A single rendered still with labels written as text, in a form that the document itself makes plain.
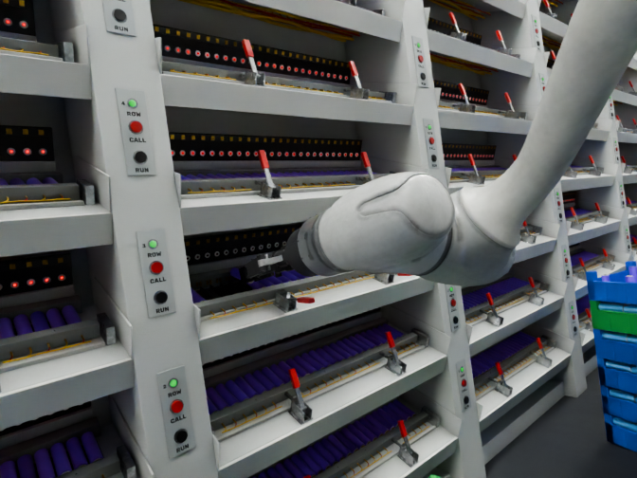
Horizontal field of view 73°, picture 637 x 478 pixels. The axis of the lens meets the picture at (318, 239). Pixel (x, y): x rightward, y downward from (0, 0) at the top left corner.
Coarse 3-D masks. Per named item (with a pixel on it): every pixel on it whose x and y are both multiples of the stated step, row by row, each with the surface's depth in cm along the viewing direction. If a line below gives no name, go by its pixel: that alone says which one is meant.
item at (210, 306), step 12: (324, 276) 87; (336, 276) 88; (348, 276) 91; (360, 276) 92; (264, 288) 79; (276, 288) 79; (288, 288) 81; (300, 288) 83; (312, 288) 85; (324, 288) 85; (216, 300) 72; (228, 300) 73; (240, 300) 74; (252, 300) 76; (264, 300) 77; (204, 312) 70; (216, 312) 72
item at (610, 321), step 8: (592, 304) 118; (592, 312) 119; (600, 312) 117; (608, 312) 115; (616, 312) 113; (624, 312) 111; (592, 320) 119; (600, 320) 117; (608, 320) 115; (616, 320) 113; (624, 320) 111; (632, 320) 109; (600, 328) 117; (608, 328) 115; (616, 328) 113; (624, 328) 112; (632, 328) 110
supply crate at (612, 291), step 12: (588, 276) 118; (612, 276) 123; (624, 276) 125; (588, 288) 119; (600, 288) 116; (612, 288) 113; (624, 288) 110; (636, 288) 107; (600, 300) 116; (612, 300) 113; (624, 300) 111; (636, 300) 108
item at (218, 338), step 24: (216, 264) 85; (240, 264) 89; (336, 288) 88; (360, 288) 89; (384, 288) 91; (408, 288) 97; (432, 288) 104; (240, 312) 74; (264, 312) 75; (288, 312) 76; (312, 312) 79; (336, 312) 83; (360, 312) 88; (216, 336) 66; (240, 336) 69; (264, 336) 73; (288, 336) 76
